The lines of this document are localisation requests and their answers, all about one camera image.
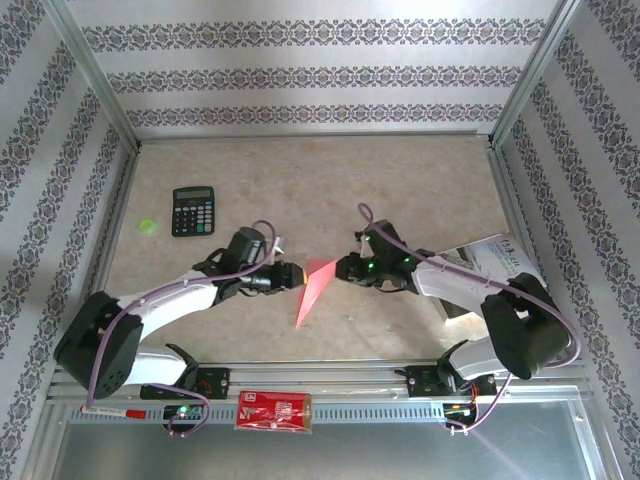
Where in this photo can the pink square paper sheet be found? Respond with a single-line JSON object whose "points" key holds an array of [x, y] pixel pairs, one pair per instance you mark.
{"points": [[317, 280]]}

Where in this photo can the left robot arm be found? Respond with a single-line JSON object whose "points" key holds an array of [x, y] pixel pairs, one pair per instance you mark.
{"points": [[95, 345]]}

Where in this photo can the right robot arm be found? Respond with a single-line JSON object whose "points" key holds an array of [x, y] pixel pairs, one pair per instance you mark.
{"points": [[525, 330]]}

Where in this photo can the steel sheet panel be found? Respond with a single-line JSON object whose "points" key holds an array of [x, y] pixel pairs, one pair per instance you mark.
{"points": [[325, 455]]}

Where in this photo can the black calculator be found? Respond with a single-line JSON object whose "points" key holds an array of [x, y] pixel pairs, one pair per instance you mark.
{"points": [[192, 215]]}

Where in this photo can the white printed booklet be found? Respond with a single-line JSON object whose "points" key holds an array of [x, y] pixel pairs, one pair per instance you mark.
{"points": [[505, 255]]}

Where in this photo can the red snack packet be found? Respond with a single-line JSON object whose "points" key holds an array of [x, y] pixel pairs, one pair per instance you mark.
{"points": [[270, 411]]}

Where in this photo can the small circuit board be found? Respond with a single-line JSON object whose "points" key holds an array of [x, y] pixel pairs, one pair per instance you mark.
{"points": [[192, 412], [457, 410]]}

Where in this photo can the red white marker pen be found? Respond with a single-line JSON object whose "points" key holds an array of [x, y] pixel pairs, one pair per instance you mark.
{"points": [[117, 412]]}

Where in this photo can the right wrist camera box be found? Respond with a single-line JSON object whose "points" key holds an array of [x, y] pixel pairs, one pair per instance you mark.
{"points": [[385, 237]]}

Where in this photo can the wide aluminium mounting rail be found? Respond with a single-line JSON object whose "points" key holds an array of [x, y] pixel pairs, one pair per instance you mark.
{"points": [[325, 372]]}

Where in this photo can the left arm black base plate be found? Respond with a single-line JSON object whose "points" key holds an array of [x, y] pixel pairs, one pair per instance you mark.
{"points": [[217, 382]]}

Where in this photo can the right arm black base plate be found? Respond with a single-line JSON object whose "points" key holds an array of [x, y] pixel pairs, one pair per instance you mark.
{"points": [[422, 382]]}

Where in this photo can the aluminium table edge rail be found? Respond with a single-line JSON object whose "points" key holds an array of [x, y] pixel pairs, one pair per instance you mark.
{"points": [[117, 200], [511, 200], [310, 136]]}

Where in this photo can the aluminium frame post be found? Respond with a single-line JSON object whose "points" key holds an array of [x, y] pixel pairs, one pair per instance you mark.
{"points": [[92, 70], [532, 70]]}

